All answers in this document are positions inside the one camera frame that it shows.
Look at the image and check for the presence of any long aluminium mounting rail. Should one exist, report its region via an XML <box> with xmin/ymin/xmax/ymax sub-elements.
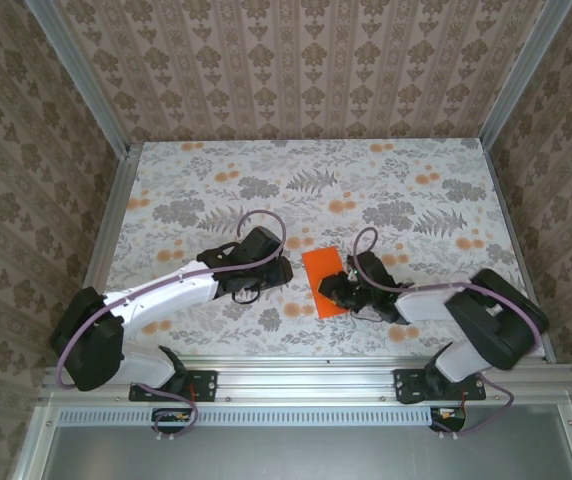
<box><xmin>40</xmin><ymin>363</ymin><xmax>572</xmax><ymax>404</ymax></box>

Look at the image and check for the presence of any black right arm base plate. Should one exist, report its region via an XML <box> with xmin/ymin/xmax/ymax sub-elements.
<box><xmin>394</xmin><ymin>368</ymin><xmax>487</xmax><ymax>404</ymax></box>

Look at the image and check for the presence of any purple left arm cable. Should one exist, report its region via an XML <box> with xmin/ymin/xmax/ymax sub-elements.
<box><xmin>54</xmin><ymin>209</ymin><xmax>288</xmax><ymax>444</ymax></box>

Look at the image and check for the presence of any grey metal panel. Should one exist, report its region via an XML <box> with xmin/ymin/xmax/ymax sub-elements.
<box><xmin>13</xmin><ymin>404</ymin><xmax>572</xmax><ymax>480</ymax></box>

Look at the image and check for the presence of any aluminium frame post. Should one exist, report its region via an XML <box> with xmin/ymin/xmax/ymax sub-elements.
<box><xmin>478</xmin><ymin>0</ymin><xmax>572</xmax><ymax>147</ymax></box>
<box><xmin>28</xmin><ymin>0</ymin><xmax>133</xmax><ymax>157</ymax></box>

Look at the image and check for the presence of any floral patterned table cover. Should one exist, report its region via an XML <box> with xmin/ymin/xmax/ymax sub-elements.
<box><xmin>85</xmin><ymin>140</ymin><xmax>550</xmax><ymax>359</ymax></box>

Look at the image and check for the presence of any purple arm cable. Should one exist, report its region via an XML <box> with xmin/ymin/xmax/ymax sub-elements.
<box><xmin>54</xmin><ymin>209</ymin><xmax>288</xmax><ymax>444</ymax></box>
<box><xmin>353</xmin><ymin>227</ymin><xmax>546</xmax><ymax>441</ymax></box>

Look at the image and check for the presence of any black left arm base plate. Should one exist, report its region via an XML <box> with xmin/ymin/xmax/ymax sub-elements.
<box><xmin>129</xmin><ymin>368</ymin><xmax>219</xmax><ymax>403</ymax></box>

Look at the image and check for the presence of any black controller board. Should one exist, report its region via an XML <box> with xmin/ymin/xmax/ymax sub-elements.
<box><xmin>428</xmin><ymin>405</ymin><xmax>467</xmax><ymax>433</ymax></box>
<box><xmin>151</xmin><ymin>407</ymin><xmax>197</xmax><ymax>434</ymax></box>

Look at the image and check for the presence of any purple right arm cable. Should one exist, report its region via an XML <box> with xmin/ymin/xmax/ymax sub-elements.
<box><xmin>353</xmin><ymin>227</ymin><xmax>546</xmax><ymax>441</ymax></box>

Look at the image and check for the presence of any orange paper sheet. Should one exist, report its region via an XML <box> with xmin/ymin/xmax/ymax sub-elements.
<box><xmin>301</xmin><ymin>244</ymin><xmax>355</xmax><ymax>320</ymax></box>

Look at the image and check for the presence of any aluminium side rail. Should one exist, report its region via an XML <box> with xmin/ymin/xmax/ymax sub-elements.
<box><xmin>63</xmin><ymin>144</ymin><xmax>141</xmax><ymax>366</ymax></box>

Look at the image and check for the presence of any grey slotted cable duct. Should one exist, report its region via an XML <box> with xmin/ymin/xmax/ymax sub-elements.
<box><xmin>58</xmin><ymin>405</ymin><xmax>435</xmax><ymax>427</ymax></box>

